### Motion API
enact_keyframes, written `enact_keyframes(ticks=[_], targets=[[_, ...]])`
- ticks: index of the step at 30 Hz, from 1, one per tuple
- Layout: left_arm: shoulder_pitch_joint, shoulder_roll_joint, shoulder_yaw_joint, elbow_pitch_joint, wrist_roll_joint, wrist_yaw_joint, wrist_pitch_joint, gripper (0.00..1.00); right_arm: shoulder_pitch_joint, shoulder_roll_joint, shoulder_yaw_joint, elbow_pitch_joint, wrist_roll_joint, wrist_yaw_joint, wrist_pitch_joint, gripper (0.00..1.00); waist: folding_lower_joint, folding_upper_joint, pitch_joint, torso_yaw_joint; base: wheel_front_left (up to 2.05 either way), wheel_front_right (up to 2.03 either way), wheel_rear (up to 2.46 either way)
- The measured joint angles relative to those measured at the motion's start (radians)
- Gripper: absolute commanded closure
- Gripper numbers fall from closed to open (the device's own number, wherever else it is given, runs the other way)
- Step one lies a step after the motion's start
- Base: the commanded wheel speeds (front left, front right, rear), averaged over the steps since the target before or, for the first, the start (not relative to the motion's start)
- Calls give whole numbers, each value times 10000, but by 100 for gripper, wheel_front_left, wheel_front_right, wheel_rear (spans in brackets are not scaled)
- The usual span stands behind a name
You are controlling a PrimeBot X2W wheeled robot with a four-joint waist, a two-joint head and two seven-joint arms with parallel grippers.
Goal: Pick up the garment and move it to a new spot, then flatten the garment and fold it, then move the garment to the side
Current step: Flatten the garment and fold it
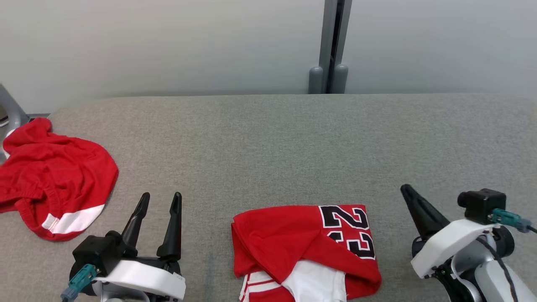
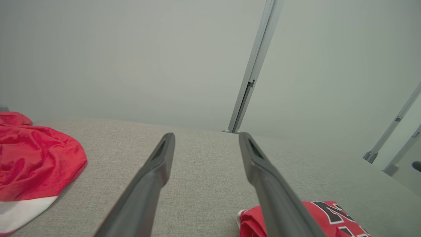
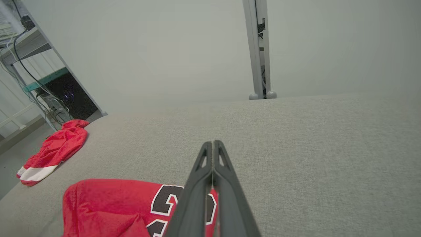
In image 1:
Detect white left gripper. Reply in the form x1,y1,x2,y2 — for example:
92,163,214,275
92,193,186,302

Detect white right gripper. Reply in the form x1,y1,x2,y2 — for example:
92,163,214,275
400,184,498,279

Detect red shorts with white band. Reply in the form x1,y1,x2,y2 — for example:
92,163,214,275
0,117,119,242

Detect red basketball jersey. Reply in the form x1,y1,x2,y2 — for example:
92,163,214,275
231,204,382,302

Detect grey wheeled stand leg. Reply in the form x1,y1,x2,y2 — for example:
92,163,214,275
0,83,30,164

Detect teal right camera connector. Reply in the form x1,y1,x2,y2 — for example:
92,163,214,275
489,208,532,233

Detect teal camera connector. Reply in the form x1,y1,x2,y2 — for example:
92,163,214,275
489,208,532,233
61,263,100,302

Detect teal left camera connector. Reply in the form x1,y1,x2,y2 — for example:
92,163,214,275
61,263,100,302

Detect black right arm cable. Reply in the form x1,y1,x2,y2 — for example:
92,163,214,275
474,237,521,302

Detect grey cylindrical post foot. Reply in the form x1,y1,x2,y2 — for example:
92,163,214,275
309,66,324,94
334,64,349,94

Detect grey metal partition post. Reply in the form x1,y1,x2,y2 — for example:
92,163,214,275
319,0,353,94

